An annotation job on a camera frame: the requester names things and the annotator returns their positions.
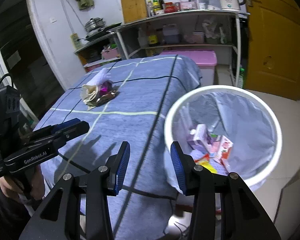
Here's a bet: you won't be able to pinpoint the clear plastic container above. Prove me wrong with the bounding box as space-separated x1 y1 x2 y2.
195 0 219 10

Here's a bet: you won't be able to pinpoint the brown foil wrapper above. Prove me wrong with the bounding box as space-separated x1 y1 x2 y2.
95 91 120 105

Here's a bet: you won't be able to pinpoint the yellow power strip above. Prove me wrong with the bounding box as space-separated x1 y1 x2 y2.
70 33 82 50

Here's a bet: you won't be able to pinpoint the white metal shelf rack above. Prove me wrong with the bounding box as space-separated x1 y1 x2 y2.
107 9 248 88

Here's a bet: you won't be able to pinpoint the wooden cutting board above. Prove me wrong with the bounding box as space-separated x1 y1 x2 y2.
120 0 149 24

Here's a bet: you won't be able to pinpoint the red milk carton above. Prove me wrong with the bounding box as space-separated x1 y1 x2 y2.
210 135 234 167

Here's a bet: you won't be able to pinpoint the steel steamer pot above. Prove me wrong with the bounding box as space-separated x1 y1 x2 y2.
84 17 106 33

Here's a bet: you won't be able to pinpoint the beige paper bag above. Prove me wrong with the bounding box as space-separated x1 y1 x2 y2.
80 82 100 112

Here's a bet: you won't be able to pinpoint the purple milk carton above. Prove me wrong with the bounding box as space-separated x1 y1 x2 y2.
187 124 213 153

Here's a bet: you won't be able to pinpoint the pink knife holder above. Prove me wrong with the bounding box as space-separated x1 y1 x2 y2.
180 1 198 11

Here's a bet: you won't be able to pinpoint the purple foil wrapper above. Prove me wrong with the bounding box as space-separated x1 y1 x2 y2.
99 80 112 97

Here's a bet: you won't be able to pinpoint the blue checked tablecloth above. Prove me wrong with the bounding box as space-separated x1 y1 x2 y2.
34 54 203 235

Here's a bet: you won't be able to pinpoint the person's left forearm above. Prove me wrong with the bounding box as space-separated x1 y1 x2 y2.
0 192 35 240

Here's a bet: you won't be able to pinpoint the yellow wooden door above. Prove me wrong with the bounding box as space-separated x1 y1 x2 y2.
240 0 300 102

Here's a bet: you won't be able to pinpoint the yellow snack packet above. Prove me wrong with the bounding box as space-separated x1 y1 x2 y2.
196 160 217 174

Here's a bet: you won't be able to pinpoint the white foam fruit net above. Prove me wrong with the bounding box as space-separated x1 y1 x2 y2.
89 67 112 87

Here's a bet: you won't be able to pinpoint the white round waste bin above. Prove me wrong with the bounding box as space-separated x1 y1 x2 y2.
164 85 282 190

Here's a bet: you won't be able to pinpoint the green plastic bottle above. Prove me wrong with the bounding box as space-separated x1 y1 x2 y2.
237 68 245 88

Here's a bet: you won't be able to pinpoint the person's left hand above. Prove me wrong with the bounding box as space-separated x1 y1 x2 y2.
0 172 46 201

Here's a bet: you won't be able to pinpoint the crumpled plastic bags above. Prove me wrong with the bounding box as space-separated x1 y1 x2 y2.
202 17 227 44

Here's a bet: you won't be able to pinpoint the low wooden shelf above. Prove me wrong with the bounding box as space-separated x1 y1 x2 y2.
74 36 122 72

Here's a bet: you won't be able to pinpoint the oil bottle yellow label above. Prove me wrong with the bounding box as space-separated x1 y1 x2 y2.
147 30 158 47

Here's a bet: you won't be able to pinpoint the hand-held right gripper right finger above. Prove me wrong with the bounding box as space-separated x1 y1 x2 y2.
170 141 282 240

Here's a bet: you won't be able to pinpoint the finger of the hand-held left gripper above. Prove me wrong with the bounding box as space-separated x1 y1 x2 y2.
34 118 82 140
27 121 90 153

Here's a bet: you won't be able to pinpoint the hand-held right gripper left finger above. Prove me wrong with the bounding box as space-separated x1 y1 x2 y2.
19 141 131 240

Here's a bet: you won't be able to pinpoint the pink storage box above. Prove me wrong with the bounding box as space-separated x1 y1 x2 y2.
160 50 217 85

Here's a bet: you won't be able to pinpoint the pink plastic basket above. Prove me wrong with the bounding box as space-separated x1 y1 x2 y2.
101 49 118 60

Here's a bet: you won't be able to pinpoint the clear plastic bottle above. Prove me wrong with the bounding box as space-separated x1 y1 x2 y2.
137 27 148 47

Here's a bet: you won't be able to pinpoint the clear red plastic wrapper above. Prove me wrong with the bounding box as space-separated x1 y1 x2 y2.
194 153 211 162

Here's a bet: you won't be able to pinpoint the black induction cooker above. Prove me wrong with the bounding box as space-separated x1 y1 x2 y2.
84 22 122 42

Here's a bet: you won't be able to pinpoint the dark plastic jug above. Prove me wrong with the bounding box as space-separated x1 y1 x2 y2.
162 24 180 44

